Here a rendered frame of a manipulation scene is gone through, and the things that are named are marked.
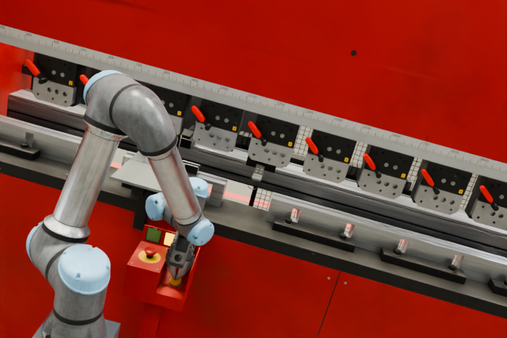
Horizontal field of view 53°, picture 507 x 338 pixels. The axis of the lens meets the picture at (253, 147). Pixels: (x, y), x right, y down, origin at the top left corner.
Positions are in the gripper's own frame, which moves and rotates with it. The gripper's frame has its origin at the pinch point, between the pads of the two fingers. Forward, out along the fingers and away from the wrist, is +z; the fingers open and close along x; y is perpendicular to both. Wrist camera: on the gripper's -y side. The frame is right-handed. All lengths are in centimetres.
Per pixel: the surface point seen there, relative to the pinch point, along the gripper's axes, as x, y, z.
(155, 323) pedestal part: 3.2, -3.0, 18.0
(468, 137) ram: -81, 29, -62
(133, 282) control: 12.0, -6.5, 0.5
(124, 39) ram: 38, 35, -63
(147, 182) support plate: 16.5, 10.1, -26.1
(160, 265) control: 5.3, -2.4, -5.0
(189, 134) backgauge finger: 12, 56, -26
